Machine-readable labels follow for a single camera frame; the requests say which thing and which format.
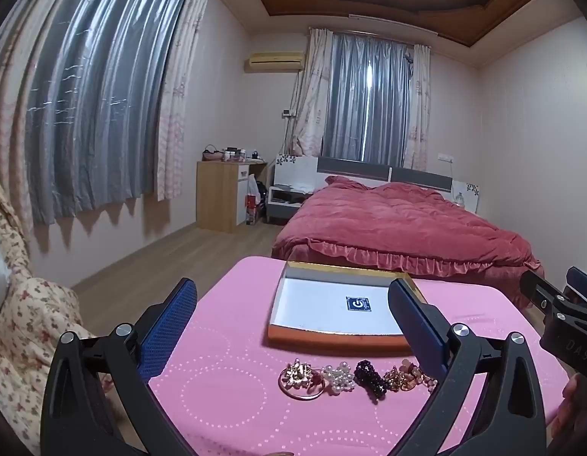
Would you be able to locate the dark beaded hair clip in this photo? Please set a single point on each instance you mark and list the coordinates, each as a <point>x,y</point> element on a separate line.
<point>369,380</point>

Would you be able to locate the floral covered sofa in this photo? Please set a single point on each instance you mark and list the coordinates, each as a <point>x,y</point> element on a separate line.
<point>32,313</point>

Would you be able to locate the wall air conditioner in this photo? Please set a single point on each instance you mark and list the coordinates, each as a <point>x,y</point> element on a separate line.
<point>276,61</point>

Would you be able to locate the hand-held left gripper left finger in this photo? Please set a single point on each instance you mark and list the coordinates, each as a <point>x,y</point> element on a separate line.
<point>170,327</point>

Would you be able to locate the wooden desk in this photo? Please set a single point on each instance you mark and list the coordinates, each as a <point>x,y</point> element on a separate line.
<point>217,194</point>

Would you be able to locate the blue square sticker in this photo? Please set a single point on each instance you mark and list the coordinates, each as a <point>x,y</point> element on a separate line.
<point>358,304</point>

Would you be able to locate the grey bed headboard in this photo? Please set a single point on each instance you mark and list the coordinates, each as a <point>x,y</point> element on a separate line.
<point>369,168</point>

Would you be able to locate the pink handbag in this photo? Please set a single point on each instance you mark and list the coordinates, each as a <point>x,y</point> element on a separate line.
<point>210,153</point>

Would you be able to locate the white pearl cluster brooch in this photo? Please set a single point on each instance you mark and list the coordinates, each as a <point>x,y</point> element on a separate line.
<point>338,377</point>

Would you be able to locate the pink beaded brooch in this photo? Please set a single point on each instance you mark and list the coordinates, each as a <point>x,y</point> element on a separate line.
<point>420,375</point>

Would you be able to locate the large grey curtain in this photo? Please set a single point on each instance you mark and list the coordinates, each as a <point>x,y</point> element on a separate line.
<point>99,90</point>

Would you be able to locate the white flowered headboard panel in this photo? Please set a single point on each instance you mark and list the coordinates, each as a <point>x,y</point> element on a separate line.
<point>296,171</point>
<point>466,197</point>

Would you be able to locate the small grey curtain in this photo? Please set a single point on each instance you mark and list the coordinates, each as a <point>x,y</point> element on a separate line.
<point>367,99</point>

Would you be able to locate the gold crystal brooch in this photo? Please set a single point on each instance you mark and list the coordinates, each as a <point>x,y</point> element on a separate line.
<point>398,380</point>

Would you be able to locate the white plastic bag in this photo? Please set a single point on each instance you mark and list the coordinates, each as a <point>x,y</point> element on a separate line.
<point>252,184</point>

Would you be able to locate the orange jewelry box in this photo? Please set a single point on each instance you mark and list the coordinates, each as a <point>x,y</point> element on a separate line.
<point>331,308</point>

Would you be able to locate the red gift bag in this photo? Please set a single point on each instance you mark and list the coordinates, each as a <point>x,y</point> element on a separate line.
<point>251,209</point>

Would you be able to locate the black bag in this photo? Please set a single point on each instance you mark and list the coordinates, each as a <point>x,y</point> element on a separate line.
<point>261,194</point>

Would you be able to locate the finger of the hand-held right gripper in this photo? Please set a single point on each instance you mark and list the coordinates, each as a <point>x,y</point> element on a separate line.
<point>582,281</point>
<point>540,289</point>

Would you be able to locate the clear water bottle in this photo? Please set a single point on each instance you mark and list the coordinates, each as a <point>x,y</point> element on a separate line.
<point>459,198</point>

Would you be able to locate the bed with red duvet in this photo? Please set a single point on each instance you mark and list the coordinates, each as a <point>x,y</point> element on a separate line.
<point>393,223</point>

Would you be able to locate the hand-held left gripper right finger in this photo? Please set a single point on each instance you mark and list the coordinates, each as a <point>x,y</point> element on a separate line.
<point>417,327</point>

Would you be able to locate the person's right hand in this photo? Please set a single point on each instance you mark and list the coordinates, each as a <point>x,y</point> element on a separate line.
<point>572,399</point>

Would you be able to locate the gold bangle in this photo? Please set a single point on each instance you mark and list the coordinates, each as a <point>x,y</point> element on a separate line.
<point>303,396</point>

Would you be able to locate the white bedside table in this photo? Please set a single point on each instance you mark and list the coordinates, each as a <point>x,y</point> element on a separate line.
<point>286,202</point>

